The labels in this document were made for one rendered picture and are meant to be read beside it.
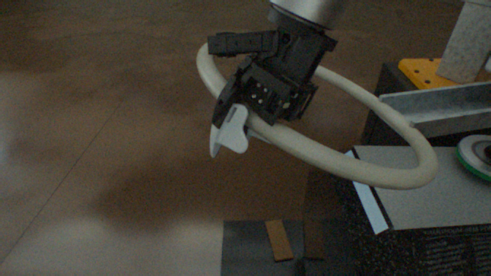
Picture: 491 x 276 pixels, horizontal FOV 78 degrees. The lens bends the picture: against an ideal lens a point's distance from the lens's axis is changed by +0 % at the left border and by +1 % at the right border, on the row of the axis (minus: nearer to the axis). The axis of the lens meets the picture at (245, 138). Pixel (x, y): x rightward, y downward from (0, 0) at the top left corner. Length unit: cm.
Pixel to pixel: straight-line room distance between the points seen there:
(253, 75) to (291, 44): 6
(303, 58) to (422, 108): 57
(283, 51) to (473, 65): 155
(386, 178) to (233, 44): 27
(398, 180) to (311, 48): 22
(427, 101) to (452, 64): 101
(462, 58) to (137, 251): 195
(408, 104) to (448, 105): 12
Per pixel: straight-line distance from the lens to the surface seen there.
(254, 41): 39
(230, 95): 37
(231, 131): 40
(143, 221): 198
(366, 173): 42
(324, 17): 34
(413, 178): 49
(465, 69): 188
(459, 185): 112
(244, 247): 177
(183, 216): 194
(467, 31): 185
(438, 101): 92
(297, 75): 35
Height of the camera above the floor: 150
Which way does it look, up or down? 38 degrees down
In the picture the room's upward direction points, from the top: straight up
